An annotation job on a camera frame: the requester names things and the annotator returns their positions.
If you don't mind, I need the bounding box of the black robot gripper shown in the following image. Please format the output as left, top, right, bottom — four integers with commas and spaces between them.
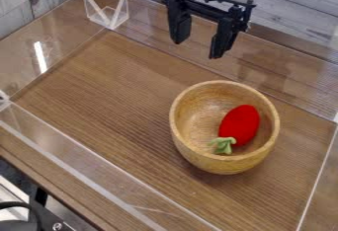
167, 0, 256, 59

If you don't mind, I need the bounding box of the wooden bowl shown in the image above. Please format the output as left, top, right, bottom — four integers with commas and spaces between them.
168, 80, 280, 175

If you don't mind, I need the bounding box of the clear acrylic corner bracket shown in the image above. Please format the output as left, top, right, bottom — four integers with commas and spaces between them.
83, 0, 130, 31

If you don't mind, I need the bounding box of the clear acrylic tray wall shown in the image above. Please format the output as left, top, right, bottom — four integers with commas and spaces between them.
0, 91, 220, 231

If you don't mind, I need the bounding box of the black cable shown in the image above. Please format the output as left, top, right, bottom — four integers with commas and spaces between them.
0, 200, 45, 231

